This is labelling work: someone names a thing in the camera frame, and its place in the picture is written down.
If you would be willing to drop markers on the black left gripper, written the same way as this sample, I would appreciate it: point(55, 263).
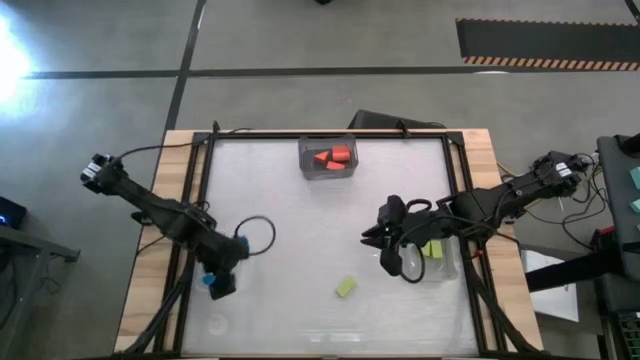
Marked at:
point(225, 255)

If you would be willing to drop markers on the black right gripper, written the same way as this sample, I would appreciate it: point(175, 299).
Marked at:
point(415, 227)

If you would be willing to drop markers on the blue foam block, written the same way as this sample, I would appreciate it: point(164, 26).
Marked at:
point(243, 241)

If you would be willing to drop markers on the orange triangular foam block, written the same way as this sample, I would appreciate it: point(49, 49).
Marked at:
point(321, 157)

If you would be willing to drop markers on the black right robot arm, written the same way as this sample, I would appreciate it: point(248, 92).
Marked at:
point(500, 197)

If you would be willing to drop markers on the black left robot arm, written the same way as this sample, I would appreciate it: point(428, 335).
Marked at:
point(150, 205)

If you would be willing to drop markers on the clear plastic bin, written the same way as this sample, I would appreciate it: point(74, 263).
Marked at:
point(242, 282)
point(445, 270)

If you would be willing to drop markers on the grey translucent plastic bin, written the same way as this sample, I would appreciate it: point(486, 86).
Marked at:
point(310, 172)

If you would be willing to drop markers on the black flat case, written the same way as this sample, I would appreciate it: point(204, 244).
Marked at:
point(380, 121)

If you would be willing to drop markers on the white paper sheet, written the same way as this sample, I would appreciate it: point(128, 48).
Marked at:
point(555, 300)

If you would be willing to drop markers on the black slanted table leg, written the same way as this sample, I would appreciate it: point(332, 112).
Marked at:
point(565, 271)

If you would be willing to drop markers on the grey metal stand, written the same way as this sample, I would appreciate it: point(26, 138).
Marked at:
point(30, 245)

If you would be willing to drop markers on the black device with blue light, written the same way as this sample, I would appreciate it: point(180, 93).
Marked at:
point(11, 212)

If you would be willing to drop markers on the grey side table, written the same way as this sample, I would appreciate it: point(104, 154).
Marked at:
point(617, 210)

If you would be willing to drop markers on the black hazard-striped floor mat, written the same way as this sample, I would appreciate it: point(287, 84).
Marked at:
point(540, 42)

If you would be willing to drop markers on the teal block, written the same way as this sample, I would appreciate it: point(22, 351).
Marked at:
point(635, 205)
point(635, 178)

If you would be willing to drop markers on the black keyboard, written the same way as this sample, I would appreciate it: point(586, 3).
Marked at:
point(631, 335)

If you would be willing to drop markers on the black metal table frame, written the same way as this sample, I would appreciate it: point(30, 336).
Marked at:
point(260, 134)

